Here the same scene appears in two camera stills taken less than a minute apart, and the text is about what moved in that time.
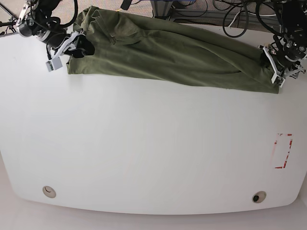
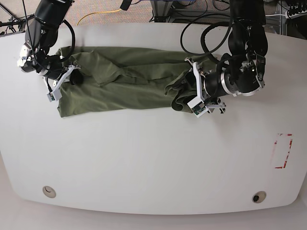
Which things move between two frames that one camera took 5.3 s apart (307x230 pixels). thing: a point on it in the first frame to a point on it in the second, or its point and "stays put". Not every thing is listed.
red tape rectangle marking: (283, 143) stays put
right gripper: (286, 53) to (238, 79)
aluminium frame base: (160, 9) stays put
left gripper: (63, 40) to (41, 62)
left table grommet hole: (49, 191) stays put
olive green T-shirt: (127, 46) to (124, 80)
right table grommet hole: (259, 197) stays put
